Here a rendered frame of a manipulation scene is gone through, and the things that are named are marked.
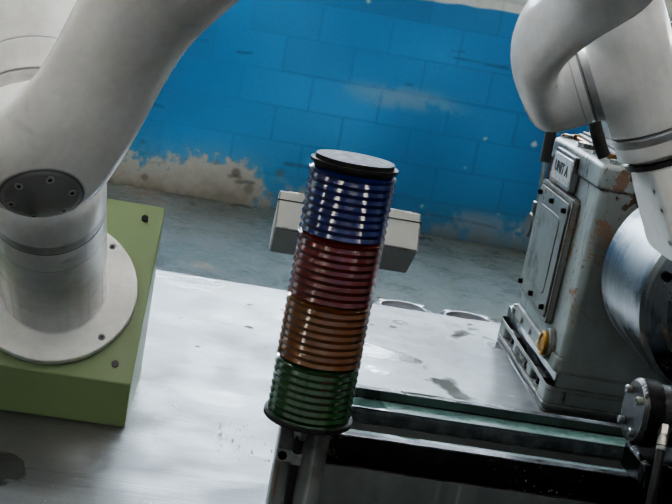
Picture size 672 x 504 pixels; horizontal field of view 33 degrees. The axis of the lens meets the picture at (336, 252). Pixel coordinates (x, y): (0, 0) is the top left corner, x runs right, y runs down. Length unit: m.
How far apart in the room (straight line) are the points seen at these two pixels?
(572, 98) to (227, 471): 0.54
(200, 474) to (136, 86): 0.47
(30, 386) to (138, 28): 0.54
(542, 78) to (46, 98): 0.45
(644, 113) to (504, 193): 5.63
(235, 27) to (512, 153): 1.75
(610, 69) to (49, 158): 0.53
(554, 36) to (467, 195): 5.69
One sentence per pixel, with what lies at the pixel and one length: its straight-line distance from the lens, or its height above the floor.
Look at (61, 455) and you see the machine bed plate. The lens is 1.25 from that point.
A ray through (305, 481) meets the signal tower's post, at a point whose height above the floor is 0.99.
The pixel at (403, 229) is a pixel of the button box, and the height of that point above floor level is 1.07.
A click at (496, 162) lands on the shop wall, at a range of 6.72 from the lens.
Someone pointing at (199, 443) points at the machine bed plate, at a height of 0.80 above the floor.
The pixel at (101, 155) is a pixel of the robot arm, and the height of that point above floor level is 1.15.
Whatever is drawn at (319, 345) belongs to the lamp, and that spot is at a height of 1.09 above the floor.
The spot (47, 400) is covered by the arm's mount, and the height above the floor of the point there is 0.82.
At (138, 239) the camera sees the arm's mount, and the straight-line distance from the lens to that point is 1.40.
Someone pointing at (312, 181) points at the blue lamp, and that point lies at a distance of 0.76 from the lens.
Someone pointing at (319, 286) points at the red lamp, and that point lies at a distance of 0.76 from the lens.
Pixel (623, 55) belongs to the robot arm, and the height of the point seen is 1.31.
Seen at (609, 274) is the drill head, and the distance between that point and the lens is 1.52.
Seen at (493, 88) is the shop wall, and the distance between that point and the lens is 6.66.
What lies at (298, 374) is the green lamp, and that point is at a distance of 0.78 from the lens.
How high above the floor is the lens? 1.33
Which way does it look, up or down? 13 degrees down
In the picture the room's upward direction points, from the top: 11 degrees clockwise
